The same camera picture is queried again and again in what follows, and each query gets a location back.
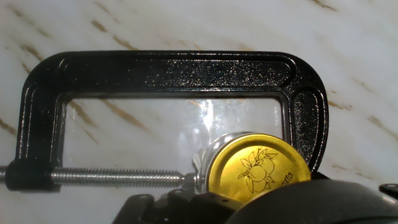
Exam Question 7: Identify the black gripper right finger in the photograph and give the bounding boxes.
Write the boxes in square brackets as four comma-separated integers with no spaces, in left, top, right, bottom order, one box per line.
[310,170,398,200]

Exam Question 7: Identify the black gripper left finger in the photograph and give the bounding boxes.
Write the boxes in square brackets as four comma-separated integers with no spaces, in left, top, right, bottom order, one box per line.
[111,188,244,224]

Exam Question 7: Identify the gold metal jar lid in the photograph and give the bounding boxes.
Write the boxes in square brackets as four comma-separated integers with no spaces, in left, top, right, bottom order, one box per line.
[207,133,312,204]

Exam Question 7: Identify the clear glass jar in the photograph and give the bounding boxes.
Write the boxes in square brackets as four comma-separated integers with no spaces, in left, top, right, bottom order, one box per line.
[192,131,256,194]

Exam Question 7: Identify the marble pattern board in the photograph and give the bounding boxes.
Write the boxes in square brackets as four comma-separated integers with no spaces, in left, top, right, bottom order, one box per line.
[0,0,398,224]

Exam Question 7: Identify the black metal C-clamp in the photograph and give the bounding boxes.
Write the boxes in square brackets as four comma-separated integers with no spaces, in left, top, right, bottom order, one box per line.
[0,50,330,192]

